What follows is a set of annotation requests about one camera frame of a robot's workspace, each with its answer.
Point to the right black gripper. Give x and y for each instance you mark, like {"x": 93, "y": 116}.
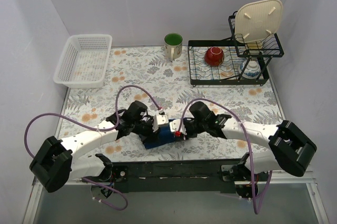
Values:
{"x": 190, "y": 128}

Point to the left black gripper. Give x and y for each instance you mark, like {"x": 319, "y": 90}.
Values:
{"x": 147, "y": 129}

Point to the blue t shirt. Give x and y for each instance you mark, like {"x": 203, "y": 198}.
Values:
{"x": 164, "y": 136}

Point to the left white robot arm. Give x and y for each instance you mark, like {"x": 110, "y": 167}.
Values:
{"x": 60, "y": 160}

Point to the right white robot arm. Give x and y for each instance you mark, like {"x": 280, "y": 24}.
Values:
{"x": 288, "y": 148}

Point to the floral table mat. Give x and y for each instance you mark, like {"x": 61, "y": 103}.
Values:
{"x": 144, "y": 74}

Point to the red bowl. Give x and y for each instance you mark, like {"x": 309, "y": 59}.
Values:
{"x": 214, "y": 56}

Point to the blue white patterned bowl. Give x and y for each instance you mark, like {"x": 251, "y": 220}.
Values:
{"x": 252, "y": 69}

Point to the green inside floral mug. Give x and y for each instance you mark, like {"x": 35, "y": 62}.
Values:
{"x": 173, "y": 46}

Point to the white plastic basket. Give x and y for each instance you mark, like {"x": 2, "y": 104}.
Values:
{"x": 83, "y": 61}

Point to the cream square plastic lid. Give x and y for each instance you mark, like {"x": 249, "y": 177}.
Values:
{"x": 258, "y": 20}

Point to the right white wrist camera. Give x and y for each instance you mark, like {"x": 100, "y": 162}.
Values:
{"x": 178, "y": 129}

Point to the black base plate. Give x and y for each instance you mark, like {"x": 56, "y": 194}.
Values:
{"x": 220, "y": 175}

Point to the black wire dish rack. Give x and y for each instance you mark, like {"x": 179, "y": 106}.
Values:
{"x": 234, "y": 54}

